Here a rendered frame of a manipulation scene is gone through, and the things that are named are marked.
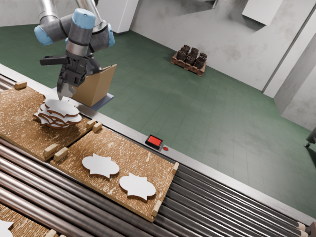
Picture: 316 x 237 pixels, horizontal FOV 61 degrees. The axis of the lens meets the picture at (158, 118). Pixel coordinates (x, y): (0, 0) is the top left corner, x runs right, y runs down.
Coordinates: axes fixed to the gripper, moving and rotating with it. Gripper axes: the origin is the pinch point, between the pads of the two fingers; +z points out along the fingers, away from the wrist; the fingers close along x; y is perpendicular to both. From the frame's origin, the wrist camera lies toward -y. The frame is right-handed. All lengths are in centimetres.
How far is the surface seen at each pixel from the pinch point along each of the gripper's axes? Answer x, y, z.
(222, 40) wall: 659, 168, 29
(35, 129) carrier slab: -9.9, -2.8, 11.8
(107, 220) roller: -37, 36, 14
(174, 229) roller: -31, 58, 14
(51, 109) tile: -3.6, -0.7, 4.7
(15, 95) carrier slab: 7.5, -21.3, 11.8
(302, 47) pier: 606, 343, -37
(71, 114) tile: -1.3, 6.9, 4.7
